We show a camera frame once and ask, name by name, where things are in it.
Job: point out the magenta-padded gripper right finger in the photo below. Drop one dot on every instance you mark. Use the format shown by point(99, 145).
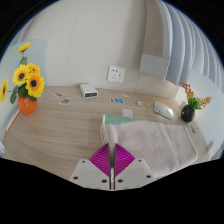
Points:
point(136, 173)

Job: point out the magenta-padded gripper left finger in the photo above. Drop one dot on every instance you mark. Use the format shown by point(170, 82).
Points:
point(87, 174)

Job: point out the beige towel with green edge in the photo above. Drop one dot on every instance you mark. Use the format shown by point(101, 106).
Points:
point(156, 143)

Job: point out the white square card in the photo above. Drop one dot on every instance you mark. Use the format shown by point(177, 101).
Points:
point(127, 113)

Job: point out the glossy illustrated booklet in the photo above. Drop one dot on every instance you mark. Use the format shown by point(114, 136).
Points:
point(163, 110)

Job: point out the blue picture card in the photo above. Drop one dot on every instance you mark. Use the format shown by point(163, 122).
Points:
point(117, 100)

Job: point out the tiny white sticker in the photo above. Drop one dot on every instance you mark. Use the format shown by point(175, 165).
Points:
point(126, 96)

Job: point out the black round vase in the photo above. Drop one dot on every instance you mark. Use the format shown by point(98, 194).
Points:
point(187, 114)

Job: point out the small white box device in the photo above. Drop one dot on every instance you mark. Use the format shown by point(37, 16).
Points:
point(88, 90)

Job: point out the small pink sticker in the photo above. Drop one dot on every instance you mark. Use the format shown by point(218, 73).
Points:
point(57, 94)

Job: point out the orange round vase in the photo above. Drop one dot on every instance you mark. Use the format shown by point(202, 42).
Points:
point(27, 105)

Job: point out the orange artificial flower sprig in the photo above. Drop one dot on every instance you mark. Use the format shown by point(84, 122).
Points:
point(194, 100)

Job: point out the yellow artificial sunflowers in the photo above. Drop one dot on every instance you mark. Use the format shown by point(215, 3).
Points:
point(28, 80)

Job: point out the white pleated curtain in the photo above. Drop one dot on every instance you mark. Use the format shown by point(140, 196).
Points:
point(186, 43)

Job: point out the white table edge bracket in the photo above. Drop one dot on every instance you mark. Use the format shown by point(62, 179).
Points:
point(210, 145)

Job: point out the white wall socket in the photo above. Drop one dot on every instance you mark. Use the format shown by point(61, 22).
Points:
point(116, 73)

